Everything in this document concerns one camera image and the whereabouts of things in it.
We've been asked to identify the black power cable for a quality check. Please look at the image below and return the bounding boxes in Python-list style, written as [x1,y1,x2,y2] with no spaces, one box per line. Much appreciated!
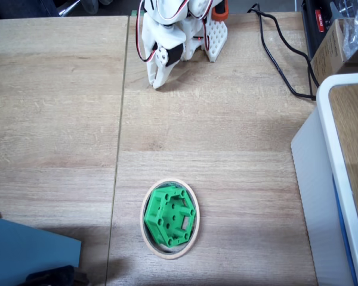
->
[246,2,317,101]

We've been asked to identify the blue box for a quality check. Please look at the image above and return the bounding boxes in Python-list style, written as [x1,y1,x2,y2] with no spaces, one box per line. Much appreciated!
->
[0,216,83,286]

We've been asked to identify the brown cardboard box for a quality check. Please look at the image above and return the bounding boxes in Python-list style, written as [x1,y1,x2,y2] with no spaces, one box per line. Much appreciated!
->
[310,17,358,87]

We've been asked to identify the green hexagonal printed cage component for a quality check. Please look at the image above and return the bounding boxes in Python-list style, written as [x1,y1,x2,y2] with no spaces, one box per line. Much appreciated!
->
[143,186,196,248]

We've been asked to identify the black power strip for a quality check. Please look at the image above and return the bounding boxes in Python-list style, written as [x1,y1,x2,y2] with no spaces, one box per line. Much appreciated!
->
[300,0,347,60]

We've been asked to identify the white ribbed container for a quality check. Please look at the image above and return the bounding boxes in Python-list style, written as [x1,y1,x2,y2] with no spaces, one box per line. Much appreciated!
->
[291,73,358,286]

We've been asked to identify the beige tape roll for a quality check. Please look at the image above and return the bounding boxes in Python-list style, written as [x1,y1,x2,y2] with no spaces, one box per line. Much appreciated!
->
[140,178,200,260]

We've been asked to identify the orange table clamp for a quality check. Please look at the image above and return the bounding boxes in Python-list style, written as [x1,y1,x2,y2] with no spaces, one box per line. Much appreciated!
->
[211,0,230,21]

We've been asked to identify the red white servo cable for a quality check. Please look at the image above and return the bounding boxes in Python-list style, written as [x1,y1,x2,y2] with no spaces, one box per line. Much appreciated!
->
[135,0,156,63]

